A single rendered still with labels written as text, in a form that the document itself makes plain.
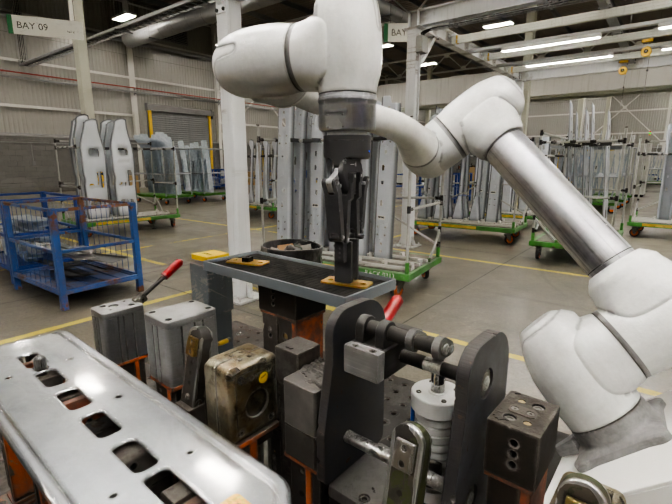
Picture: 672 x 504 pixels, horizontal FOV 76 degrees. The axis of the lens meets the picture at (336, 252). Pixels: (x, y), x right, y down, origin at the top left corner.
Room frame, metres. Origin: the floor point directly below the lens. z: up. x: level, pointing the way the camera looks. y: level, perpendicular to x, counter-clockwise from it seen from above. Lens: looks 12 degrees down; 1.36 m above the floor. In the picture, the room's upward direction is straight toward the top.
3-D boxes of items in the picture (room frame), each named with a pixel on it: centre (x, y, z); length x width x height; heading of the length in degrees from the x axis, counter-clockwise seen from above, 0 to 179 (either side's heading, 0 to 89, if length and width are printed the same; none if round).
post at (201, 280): (0.94, 0.28, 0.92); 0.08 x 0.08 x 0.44; 50
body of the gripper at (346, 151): (0.70, -0.02, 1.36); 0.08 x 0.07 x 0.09; 153
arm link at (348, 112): (0.70, -0.02, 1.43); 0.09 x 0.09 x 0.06
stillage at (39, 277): (4.45, 2.77, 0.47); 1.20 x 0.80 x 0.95; 54
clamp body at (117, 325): (0.88, 0.47, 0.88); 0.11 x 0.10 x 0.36; 140
